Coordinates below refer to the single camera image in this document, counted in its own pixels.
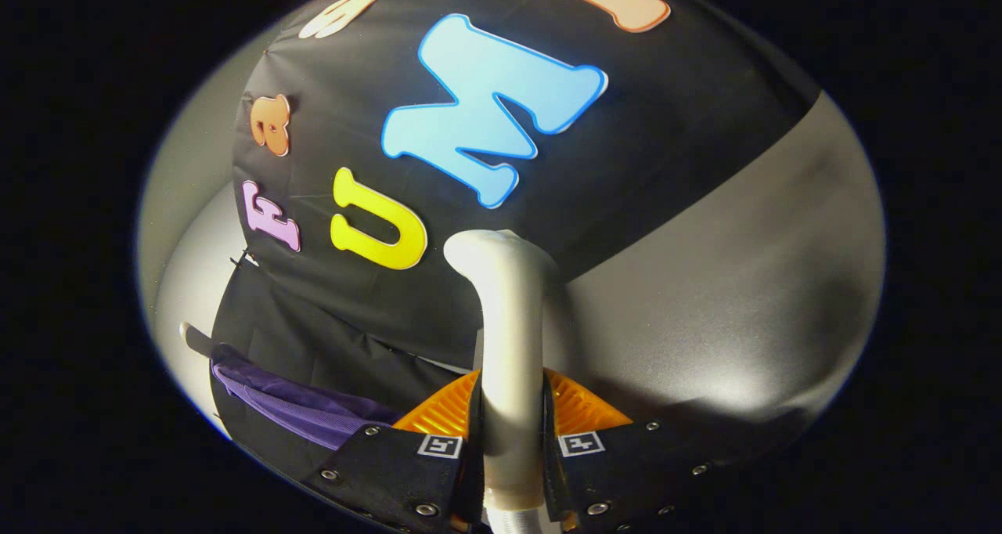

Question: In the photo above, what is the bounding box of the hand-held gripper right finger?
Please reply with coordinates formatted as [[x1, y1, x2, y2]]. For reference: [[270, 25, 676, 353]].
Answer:
[[540, 368, 733, 534]]

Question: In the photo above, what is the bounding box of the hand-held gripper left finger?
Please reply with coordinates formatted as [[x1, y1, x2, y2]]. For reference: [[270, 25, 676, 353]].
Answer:
[[301, 370, 486, 534]]

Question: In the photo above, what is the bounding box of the purple corduroy jacket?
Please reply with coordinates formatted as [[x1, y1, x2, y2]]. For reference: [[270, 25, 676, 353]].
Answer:
[[211, 345, 404, 450]]

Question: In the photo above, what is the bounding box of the white garment steamer head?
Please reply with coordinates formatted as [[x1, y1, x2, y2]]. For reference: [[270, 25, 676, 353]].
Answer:
[[443, 229, 558, 513]]

